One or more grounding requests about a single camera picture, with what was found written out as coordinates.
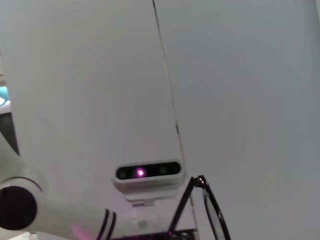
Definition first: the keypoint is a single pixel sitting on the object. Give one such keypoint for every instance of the teal background object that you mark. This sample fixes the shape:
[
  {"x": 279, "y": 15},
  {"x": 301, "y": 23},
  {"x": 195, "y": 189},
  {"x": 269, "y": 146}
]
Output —
[{"x": 3, "y": 93}]

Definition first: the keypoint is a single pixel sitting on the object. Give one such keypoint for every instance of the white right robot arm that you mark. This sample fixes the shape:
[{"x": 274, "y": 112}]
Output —
[{"x": 62, "y": 212}]

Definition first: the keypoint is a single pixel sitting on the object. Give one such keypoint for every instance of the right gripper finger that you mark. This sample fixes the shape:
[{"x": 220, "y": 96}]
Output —
[
  {"x": 185, "y": 235},
  {"x": 147, "y": 236}
]

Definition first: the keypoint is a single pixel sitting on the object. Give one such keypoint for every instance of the black glasses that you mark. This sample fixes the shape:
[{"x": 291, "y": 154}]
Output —
[{"x": 200, "y": 180}]

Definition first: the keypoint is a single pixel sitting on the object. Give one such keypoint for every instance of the white head camera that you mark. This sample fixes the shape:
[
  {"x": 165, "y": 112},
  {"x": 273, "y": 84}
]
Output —
[{"x": 150, "y": 190}]

